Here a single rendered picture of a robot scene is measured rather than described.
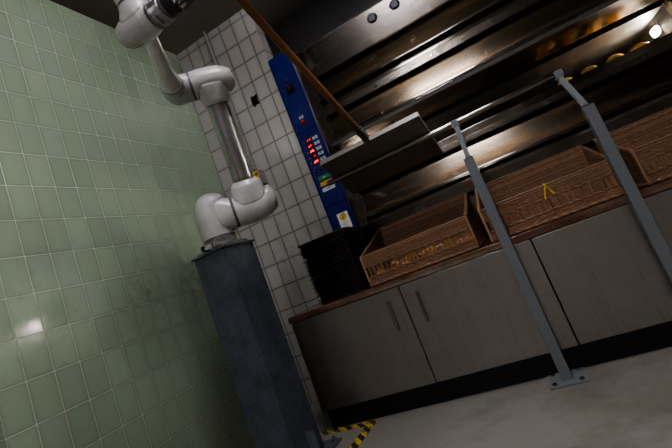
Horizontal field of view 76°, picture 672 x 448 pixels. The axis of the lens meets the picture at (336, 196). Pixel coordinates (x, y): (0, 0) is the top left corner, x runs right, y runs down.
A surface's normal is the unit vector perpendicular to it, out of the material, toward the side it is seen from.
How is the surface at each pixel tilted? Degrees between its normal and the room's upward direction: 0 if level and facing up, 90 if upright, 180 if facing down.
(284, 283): 90
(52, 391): 90
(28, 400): 90
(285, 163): 90
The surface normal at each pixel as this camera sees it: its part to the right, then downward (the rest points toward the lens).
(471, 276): -0.38, -0.01
